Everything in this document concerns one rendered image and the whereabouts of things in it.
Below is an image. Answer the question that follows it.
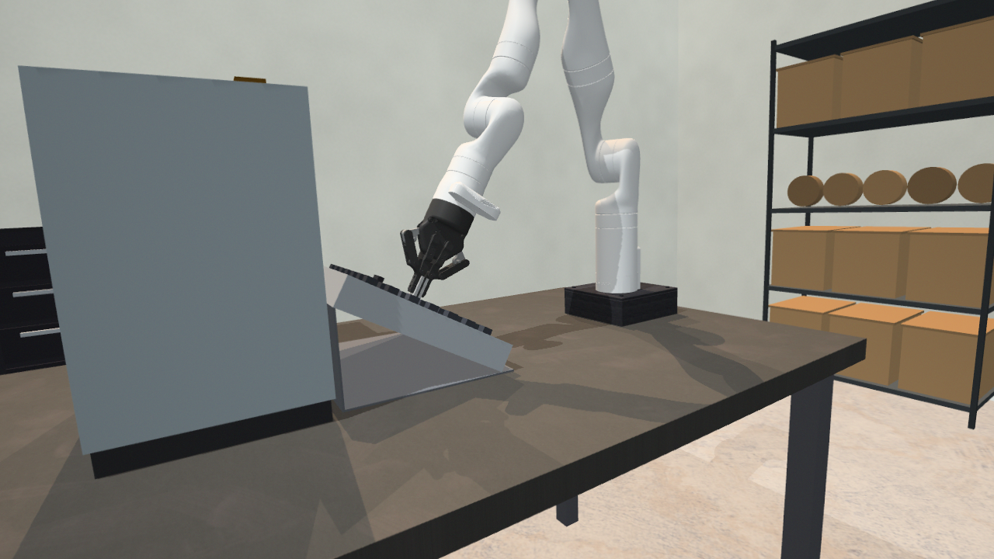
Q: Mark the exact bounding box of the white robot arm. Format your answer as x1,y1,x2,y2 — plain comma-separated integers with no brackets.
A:
433,0,641,293

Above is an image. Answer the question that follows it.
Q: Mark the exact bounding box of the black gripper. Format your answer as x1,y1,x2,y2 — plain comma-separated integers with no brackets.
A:
400,198,474,299

